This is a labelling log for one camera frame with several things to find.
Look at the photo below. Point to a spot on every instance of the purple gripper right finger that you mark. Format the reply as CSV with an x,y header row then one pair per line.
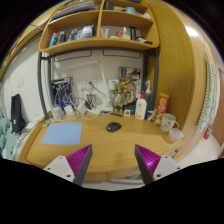
x,y
152,166

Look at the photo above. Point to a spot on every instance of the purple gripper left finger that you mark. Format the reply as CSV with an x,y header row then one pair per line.
x,y
72,167

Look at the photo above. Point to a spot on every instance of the blue mouse pad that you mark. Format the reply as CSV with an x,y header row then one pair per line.
x,y
63,134

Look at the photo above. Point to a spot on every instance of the black computer mouse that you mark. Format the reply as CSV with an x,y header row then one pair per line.
x,y
113,126

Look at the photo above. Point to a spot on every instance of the white plastic cup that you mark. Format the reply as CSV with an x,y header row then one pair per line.
x,y
175,135

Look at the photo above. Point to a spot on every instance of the wooden desk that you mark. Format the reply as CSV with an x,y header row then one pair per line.
x,y
113,152

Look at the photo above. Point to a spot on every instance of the white mug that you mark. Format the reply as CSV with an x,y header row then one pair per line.
x,y
168,122

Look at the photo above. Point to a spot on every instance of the white glue bottle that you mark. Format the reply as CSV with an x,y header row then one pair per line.
x,y
141,105

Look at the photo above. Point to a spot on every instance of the small white clock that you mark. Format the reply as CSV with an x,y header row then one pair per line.
x,y
127,112

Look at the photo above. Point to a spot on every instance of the red chip can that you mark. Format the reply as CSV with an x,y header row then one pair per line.
x,y
161,107

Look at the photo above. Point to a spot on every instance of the white desk lamp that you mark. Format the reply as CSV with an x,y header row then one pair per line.
x,y
90,79

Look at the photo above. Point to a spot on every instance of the black backpack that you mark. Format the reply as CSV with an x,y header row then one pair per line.
x,y
18,123

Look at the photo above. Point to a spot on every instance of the spray bottle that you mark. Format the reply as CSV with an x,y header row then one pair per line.
x,y
148,96

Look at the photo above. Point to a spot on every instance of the Groot figurine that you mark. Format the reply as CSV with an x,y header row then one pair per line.
x,y
119,100

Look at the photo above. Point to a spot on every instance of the blue box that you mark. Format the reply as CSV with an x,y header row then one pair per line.
x,y
62,88

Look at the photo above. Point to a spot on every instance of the wooden wall shelf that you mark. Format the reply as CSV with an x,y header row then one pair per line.
x,y
82,24

